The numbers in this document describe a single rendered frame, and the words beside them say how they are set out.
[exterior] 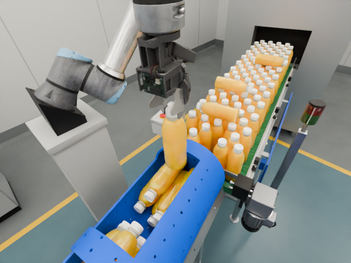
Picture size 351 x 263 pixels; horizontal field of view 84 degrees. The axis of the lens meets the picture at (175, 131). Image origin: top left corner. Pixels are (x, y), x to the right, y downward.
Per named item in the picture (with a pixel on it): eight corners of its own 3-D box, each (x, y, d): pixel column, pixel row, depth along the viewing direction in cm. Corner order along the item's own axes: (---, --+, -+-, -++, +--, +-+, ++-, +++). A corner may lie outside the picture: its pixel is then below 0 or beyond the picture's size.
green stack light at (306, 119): (299, 122, 88) (303, 114, 84) (301, 115, 92) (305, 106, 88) (315, 127, 85) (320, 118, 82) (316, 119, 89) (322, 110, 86)
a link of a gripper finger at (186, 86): (173, 103, 48) (165, 68, 43) (177, 99, 49) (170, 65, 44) (189, 105, 45) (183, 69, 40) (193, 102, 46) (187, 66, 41)
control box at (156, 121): (152, 132, 111) (150, 118, 104) (171, 114, 124) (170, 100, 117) (166, 138, 107) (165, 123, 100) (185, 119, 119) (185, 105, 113)
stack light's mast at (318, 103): (294, 132, 92) (308, 104, 81) (296, 125, 96) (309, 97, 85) (309, 136, 89) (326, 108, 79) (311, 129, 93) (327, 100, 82)
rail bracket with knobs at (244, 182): (226, 194, 91) (229, 182, 84) (231, 183, 96) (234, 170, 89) (247, 205, 87) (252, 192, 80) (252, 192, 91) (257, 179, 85)
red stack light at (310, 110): (303, 114, 84) (307, 106, 82) (305, 106, 88) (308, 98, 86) (320, 118, 82) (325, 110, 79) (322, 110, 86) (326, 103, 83)
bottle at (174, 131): (177, 172, 61) (174, 127, 48) (161, 162, 64) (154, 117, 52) (190, 158, 65) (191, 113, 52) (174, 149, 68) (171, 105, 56)
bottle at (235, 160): (221, 174, 99) (226, 148, 87) (231, 167, 102) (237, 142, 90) (232, 183, 95) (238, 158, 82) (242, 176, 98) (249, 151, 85)
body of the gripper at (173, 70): (139, 93, 43) (127, 34, 35) (161, 77, 48) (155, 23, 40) (167, 102, 40) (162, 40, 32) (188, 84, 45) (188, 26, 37)
